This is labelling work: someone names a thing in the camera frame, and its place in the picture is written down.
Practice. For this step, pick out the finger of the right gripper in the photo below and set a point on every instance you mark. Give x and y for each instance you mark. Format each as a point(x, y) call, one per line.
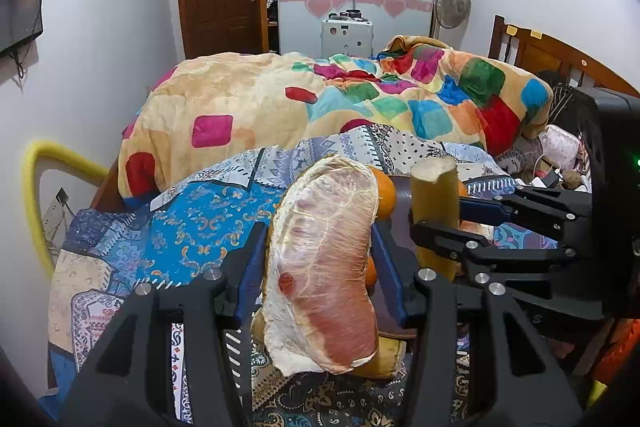
point(447, 250)
point(535, 208)

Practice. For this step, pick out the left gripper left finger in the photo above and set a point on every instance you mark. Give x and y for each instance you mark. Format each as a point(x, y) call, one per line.
point(126, 379)

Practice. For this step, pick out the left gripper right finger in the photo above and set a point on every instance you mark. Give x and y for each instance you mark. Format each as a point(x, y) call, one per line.
point(514, 380)

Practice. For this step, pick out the small peeled pomelo segment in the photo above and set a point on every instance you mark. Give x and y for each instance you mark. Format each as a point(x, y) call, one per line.
point(477, 228)

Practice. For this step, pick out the small mandarin orange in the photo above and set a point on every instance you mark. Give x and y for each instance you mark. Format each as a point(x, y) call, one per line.
point(371, 274)

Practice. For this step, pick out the banana half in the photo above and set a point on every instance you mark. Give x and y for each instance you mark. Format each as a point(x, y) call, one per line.
point(384, 365)
point(434, 187)

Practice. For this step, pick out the large orange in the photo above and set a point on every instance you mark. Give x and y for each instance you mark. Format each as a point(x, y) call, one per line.
point(387, 197)
point(463, 191)

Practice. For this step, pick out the large peeled pomelo segment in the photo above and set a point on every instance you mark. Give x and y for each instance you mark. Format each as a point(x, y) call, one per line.
point(315, 304)

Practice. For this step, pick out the person right hand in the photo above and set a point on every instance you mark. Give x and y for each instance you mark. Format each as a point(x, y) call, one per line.
point(603, 355)

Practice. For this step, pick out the dark purple plate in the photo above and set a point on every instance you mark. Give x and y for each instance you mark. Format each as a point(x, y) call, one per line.
point(396, 301)

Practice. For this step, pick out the blue patterned bed sheet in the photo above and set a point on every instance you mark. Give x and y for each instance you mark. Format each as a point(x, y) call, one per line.
point(168, 239)

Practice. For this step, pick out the black backpack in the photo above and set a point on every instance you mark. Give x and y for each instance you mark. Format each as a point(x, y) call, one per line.
point(562, 113)

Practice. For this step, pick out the colourful patchwork duvet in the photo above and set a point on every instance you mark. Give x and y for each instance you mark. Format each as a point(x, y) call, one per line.
point(212, 107)

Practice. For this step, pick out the wooden headboard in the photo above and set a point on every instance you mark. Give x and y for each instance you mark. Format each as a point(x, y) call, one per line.
point(535, 51)

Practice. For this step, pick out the standing electric fan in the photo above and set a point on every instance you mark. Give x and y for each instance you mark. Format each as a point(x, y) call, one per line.
point(450, 14)

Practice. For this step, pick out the wall power socket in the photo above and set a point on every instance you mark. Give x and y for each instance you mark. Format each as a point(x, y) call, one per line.
point(55, 222)

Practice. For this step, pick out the small wall monitor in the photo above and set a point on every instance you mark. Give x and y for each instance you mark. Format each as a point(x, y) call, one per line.
point(20, 24)

